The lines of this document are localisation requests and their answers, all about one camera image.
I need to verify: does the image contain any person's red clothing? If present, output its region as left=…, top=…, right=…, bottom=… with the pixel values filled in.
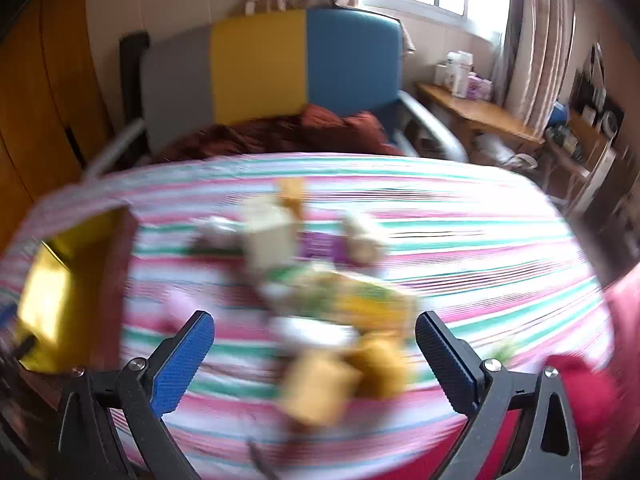
left=500, top=262, right=640, bottom=480

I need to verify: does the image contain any striped tablecloth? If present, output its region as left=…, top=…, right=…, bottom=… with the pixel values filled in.
left=0, top=152, right=616, bottom=480

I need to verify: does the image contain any white bar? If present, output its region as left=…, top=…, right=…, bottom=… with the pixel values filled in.
left=342, top=210, right=386, bottom=266

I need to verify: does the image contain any yellow sponge cake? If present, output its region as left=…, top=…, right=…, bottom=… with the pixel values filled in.
left=275, top=177, right=307, bottom=218

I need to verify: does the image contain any gold tin box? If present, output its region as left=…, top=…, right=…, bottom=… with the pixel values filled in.
left=15, top=207, right=138, bottom=373

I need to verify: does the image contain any purple snack packet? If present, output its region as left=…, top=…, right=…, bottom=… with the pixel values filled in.
left=300, top=230, right=361, bottom=266

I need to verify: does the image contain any dark red cloth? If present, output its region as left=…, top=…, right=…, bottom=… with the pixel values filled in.
left=155, top=105, right=401, bottom=163

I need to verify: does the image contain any cluttered wooden shelf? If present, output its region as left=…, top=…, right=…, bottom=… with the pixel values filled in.
left=545, top=42, right=640, bottom=221

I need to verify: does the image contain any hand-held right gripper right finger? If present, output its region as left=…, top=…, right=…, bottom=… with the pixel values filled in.
left=415, top=311, right=583, bottom=480

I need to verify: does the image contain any wooden wardrobe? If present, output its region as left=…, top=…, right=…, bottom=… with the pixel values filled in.
left=0, top=0, right=116, bottom=251

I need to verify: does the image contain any white plastic bag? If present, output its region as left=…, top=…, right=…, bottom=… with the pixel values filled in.
left=472, top=132, right=538, bottom=168

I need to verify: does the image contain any wooden desk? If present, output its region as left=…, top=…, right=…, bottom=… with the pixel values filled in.
left=415, top=81, right=546, bottom=151

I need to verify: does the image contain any yellow snack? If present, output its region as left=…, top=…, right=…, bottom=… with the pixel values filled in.
left=345, top=332, right=413, bottom=398

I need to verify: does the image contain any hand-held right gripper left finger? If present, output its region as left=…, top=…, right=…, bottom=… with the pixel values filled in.
left=57, top=311, right=216, bottom=480

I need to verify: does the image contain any white packet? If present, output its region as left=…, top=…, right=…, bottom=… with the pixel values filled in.
left=272, top=315, right=358, bottom=351

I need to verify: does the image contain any white container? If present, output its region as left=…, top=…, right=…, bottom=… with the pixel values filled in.
left=434, top=51, right=473, bottom=98

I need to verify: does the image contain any white paper box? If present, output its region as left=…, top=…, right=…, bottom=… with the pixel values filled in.
left=241, top=195, right=301, bottom=278

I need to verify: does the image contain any grey yellow blue chair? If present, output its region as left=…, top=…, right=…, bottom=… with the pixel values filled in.
left=82, top=7, right=468, bottom=181

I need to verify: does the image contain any cream yellow packet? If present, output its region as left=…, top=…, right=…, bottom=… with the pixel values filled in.
left=280, top=347, right=363, bottom=426

